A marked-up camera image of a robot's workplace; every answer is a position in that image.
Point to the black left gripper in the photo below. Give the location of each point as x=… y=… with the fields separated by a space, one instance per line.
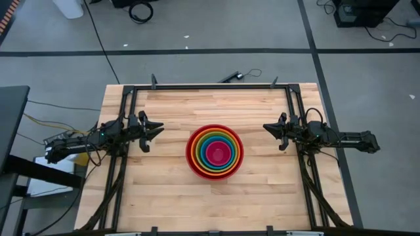
x=134 y=129

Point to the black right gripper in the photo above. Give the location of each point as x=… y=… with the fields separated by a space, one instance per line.
x=295 y=129

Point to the large red bowl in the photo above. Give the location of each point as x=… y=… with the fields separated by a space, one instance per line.
x=188 y=152

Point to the orange bowl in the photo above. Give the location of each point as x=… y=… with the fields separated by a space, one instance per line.
x=193 y=151

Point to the green bowl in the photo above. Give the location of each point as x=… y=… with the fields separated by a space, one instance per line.
x=198 y=152

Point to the blue bowl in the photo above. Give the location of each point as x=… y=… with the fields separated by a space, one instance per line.
x=203 y=153

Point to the small magenta bowl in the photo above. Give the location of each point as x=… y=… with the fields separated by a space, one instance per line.
x=218 y=153

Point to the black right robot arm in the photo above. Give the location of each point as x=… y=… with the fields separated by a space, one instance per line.
x=348 y=137

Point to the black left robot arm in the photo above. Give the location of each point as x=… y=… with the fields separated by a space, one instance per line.
x=75 y=144

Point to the black power strip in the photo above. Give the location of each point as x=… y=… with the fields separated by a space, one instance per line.
x=229 y=77

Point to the yellow bottle with silver cap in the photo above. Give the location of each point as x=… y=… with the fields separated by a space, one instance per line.
x=83 y=160

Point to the white board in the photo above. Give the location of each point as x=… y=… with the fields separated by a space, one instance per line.
x=49 y=178

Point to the black side stand bar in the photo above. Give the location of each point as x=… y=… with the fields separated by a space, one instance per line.
x=42 y=172

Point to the black flat panel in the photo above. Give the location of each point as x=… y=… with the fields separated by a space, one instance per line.
x=11 y=124

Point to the black equipment box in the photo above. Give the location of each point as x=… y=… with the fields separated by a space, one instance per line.
x=361 y=13

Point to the white cylindrical bin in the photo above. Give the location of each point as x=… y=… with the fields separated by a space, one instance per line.
x=69 y=8

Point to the orange striped black mat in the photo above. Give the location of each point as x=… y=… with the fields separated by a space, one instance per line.
x=8 y=14

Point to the black frame post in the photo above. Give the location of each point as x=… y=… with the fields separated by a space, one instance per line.
x=153 y=81
x=274 y=82

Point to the black aluminium table frame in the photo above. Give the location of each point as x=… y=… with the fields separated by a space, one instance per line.
x=210 y=86

